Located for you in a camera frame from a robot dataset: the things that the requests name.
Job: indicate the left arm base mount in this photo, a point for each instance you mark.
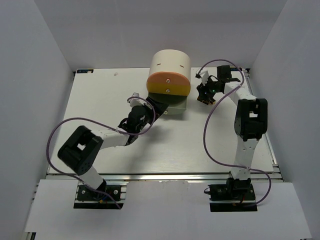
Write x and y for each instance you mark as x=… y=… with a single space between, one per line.
x=86 y=199

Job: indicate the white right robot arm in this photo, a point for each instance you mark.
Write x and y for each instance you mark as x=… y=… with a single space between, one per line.
x=250 y=123

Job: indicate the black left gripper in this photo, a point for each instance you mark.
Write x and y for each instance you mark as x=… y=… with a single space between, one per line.
x=159 y=107

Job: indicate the cream round drawer organizer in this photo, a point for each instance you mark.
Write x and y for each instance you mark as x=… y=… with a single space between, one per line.
x=171 y=61

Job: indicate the orange top drawer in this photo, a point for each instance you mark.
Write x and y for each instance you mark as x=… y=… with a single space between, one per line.
x=163 y=77

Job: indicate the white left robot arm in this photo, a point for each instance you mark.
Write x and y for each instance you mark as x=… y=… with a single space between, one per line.
x=82 y=147

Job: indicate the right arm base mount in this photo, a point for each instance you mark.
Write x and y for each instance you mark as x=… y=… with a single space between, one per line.
x=224 y=200

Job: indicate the left blue table label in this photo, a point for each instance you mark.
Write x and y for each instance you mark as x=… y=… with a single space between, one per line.
x=84 y=71

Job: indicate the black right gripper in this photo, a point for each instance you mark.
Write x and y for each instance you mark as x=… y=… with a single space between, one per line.
x=201 y=89

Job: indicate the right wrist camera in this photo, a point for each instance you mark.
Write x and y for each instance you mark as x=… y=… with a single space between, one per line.
x=203 y=76

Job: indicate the grey bottom drawer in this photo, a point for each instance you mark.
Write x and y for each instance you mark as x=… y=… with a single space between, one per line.
x=177 y=104

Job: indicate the yellow drawer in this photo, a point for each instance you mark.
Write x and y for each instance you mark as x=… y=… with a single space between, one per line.
x=169 y=89

